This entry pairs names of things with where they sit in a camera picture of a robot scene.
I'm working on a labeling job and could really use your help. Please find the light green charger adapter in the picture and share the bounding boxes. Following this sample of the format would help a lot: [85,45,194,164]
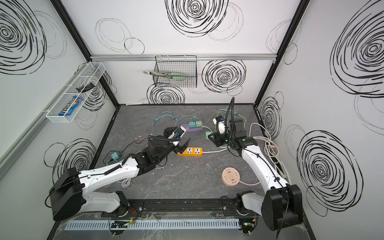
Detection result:
[195,121,203,128]
[205,131,213,140]

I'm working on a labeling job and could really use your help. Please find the teal multi-head charging cable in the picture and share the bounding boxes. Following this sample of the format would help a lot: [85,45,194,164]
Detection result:
[151,111,199,136]

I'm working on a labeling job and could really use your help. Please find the green thin cable bundle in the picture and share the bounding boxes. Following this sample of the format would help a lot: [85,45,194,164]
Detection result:
[203,109,250,133]

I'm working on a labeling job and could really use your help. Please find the purple power strip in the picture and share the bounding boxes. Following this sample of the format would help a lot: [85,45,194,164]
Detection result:
[181,124,204,133]

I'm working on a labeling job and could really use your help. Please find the orange power strip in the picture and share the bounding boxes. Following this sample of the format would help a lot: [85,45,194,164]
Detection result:
[178,147,203,157]

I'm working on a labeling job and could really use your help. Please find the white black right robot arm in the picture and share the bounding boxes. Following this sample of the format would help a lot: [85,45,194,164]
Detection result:
[209,116,304,231]

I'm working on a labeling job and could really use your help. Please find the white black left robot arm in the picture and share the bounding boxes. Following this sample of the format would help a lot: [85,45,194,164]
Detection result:
[48,137,189,221]

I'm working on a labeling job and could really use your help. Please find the left black corrugated conduit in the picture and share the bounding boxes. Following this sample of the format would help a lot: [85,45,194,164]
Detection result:
[148,136,174,143]

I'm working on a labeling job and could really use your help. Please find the round pink power socket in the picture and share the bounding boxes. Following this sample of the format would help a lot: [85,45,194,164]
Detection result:
[222,167,241,187]

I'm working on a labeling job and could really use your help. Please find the green tongs in basket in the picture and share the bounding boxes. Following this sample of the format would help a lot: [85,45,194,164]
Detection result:
[143,71,186,85]

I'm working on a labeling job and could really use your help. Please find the blue candy packet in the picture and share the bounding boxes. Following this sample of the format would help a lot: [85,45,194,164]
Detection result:
[59,96,83,116]

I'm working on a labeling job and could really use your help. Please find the white power strip cable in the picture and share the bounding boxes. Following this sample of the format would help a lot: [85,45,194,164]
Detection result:
[202,147,229,154]

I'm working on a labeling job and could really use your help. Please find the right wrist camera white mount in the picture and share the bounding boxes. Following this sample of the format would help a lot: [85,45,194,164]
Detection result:
[213,115,226,135]

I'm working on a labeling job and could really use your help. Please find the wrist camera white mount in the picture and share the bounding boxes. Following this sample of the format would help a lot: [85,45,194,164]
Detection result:
[213,115,226,135]
[168,127,187,142]

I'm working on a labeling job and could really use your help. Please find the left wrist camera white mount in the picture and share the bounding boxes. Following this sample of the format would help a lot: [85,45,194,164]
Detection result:
[168,127,187,142]

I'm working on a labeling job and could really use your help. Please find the black thin cable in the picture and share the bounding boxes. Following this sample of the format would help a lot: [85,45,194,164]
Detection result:
[103,139,149,164]

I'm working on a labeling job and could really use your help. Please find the white coiled power cable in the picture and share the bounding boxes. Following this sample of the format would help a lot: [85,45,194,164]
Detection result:
[248,122,290,181]

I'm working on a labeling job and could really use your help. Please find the black corrugated cable conduit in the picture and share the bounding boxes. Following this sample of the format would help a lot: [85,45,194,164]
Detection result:
[224,96,236,133]

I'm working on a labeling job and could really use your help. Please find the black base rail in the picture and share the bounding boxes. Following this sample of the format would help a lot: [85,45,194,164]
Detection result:
[122,197,260,219]

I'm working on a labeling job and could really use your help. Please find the white slotted cable duct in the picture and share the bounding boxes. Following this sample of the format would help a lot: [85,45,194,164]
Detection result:
[64,219,240,231]

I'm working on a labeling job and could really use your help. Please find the black wire wall basket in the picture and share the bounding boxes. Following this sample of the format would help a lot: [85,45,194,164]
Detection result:
[150,55,198,88]

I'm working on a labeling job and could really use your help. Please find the white wire wall shelf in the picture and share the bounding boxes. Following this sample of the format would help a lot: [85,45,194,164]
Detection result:
[46,62,106,124]

